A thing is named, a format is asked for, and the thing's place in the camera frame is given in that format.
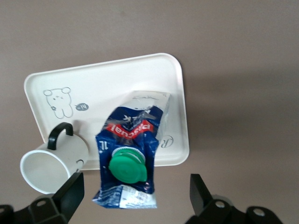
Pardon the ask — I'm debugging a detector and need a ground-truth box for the cream rabbit print tray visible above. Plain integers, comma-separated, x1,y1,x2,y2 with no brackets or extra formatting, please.
24,52,190,172

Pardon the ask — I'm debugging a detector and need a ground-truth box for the blue milk carton green cap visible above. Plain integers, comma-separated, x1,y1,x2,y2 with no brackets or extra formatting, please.
92,90,175,209

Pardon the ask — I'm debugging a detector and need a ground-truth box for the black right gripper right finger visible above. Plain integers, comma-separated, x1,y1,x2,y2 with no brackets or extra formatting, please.
184,174,283,224

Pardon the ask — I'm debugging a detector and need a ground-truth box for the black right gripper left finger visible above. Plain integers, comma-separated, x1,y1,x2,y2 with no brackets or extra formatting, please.
14,172,85,224

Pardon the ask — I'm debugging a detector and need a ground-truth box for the white cup black handle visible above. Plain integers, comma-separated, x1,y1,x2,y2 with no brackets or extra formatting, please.
19,122,91,195

